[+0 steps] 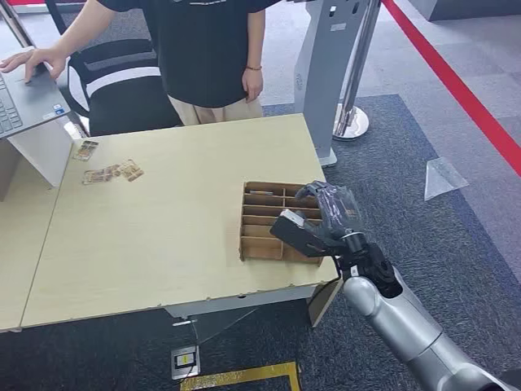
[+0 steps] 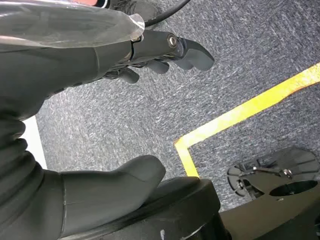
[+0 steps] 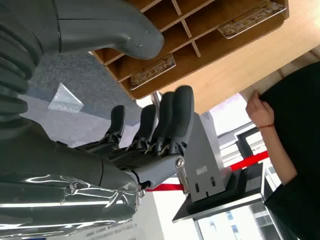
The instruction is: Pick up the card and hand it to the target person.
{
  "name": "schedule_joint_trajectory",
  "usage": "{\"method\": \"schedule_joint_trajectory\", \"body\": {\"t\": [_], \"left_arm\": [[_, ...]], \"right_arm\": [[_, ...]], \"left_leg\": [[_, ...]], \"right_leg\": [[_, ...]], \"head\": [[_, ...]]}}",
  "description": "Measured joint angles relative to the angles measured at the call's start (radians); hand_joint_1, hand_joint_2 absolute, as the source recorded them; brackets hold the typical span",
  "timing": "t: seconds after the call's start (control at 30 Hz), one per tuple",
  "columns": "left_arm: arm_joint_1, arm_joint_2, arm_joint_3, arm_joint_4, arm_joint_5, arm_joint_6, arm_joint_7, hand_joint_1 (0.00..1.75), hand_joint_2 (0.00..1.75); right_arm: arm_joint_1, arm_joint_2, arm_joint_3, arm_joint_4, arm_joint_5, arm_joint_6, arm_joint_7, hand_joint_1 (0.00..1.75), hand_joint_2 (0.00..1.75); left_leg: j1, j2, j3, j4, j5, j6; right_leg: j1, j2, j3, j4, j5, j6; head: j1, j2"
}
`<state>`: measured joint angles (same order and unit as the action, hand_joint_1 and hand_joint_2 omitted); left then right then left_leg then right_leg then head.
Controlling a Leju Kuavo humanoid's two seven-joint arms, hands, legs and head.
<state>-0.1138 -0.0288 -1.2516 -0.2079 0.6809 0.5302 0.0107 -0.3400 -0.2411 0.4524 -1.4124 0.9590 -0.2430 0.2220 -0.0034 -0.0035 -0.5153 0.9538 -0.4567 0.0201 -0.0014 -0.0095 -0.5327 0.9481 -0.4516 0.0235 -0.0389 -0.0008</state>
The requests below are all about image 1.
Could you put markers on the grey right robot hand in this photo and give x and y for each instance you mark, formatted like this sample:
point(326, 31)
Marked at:
point(340, 213)

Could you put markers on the person's right forearm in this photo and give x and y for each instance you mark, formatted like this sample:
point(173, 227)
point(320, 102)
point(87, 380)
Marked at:
point(83, 29)

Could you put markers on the person's left forearm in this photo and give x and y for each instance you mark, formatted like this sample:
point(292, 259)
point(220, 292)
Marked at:
point(256, 38)

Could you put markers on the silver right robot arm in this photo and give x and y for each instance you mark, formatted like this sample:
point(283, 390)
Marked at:
point(407, 324)

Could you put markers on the grey card in tray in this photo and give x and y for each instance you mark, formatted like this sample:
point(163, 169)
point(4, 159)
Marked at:
point(261, 192)

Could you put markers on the wooden divided card tray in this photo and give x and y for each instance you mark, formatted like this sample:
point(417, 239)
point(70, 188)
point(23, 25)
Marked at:
point(260, 237)

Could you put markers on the person's left hand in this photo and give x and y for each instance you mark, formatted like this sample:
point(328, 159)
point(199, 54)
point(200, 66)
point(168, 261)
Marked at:
point(252, 83)

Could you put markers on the person's hand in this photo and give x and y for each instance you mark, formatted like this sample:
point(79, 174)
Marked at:
point(35, 60)
point(252, 83)

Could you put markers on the person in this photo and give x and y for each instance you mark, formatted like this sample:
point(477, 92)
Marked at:
point(203, 54)

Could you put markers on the person's right hand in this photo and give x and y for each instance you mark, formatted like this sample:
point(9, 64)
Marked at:
point(35, 60)

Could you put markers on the wooden table side panel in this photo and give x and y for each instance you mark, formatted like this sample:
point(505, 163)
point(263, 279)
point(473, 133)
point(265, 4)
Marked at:
point(323, 302)

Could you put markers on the dark blue floor carpet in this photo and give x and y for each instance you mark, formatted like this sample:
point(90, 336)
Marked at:
point(427, 243)

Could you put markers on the clear plastic sheet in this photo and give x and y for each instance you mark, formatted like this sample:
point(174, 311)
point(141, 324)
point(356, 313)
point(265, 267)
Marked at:
point(441, 178)

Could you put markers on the grey kiosk stand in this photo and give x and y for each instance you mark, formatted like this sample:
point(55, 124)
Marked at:
point(326, 70)

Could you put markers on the red barrier belt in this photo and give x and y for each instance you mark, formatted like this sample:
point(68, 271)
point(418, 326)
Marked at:
point(455, 86)

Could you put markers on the yellow floor tape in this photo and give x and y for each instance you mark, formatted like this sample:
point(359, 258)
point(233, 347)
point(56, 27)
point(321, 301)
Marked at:
point(244, 375)

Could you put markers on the metal floor socket box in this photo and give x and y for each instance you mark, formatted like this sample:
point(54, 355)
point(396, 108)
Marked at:
point(185, 362)

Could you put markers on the black office chair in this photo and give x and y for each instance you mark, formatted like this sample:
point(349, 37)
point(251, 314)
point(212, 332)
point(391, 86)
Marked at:
point(117, 92)

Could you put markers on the white laptop riser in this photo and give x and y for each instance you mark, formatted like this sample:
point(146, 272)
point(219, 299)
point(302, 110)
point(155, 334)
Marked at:
point(41, 154)

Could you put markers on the grey laptop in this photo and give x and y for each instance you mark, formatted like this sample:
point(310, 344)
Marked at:
point(24, 102)

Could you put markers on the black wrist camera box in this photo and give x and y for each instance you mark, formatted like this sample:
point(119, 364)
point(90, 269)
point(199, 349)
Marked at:
point(291, 232)

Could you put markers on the chrome stanchion post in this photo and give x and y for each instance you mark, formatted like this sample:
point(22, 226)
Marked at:
point(353, 92)

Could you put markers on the grey table frame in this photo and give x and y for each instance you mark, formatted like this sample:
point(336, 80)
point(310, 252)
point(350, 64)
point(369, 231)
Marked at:
point(244, 301)

